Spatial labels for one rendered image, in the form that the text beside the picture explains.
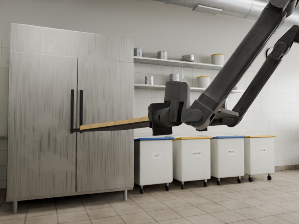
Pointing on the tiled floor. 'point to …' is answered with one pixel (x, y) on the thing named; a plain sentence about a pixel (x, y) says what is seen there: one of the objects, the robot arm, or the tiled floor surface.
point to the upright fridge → (68, 114)
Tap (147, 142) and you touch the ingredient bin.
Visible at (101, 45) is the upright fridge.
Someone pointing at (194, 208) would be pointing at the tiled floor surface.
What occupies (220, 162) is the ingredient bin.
